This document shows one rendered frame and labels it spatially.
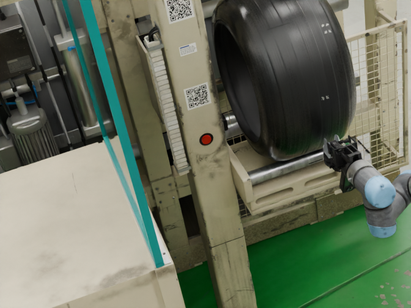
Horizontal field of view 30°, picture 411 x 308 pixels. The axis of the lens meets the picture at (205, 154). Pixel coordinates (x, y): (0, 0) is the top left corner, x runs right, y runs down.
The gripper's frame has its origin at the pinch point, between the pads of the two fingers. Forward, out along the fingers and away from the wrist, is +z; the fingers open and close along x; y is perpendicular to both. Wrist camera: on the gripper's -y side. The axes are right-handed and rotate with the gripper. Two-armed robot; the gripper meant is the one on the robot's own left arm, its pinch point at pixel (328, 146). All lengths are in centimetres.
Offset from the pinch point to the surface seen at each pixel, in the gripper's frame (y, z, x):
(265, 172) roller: -8.2, 10.7, 17.7
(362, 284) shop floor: -96, 43, -23
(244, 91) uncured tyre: 4.4, 44.8, 10.3
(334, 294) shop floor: -96, 43, -10
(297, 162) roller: -8.3, 10.6, 6.8
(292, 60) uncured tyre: 31.8, -1.7, 7.3
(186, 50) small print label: 39, 12, 33
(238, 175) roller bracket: -5.3, 9.6, 26.7
